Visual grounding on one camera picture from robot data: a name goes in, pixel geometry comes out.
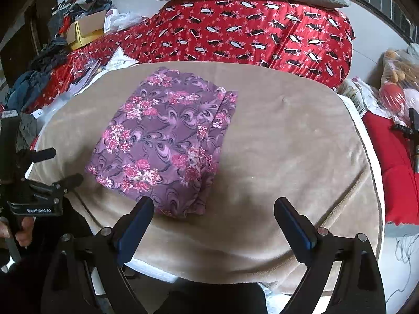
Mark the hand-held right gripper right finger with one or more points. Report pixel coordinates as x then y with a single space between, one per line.
296 232

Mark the black tripod device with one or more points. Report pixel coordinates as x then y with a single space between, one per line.
413 127

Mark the red printed quilt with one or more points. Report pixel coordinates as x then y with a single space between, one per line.
229 36

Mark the yellow box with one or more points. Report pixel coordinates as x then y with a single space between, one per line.
81 41

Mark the white printed cloth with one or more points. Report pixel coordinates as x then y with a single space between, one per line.
356 95

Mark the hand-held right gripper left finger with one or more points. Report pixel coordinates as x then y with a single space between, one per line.
136 232

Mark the beige blanket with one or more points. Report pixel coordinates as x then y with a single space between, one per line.
288 157

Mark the person's left hand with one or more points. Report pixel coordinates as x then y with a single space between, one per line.
24 235

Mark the plastic bag of plush toys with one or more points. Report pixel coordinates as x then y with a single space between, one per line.
396 81

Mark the red cloth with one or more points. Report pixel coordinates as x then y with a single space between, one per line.
392 170

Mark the cardboard box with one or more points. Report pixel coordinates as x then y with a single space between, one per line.
88 23

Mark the pile of dark clothes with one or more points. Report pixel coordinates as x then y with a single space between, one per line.
32 81

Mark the dark wooden cabinet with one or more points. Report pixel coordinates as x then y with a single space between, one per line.
19 39

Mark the white plastic bag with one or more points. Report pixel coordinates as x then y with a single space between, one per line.
124 19

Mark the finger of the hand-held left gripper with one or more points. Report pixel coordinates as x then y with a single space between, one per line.
37 156
55 183

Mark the purple floral garment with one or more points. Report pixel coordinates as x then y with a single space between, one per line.
157 137

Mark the white papers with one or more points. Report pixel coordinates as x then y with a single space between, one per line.
121 60

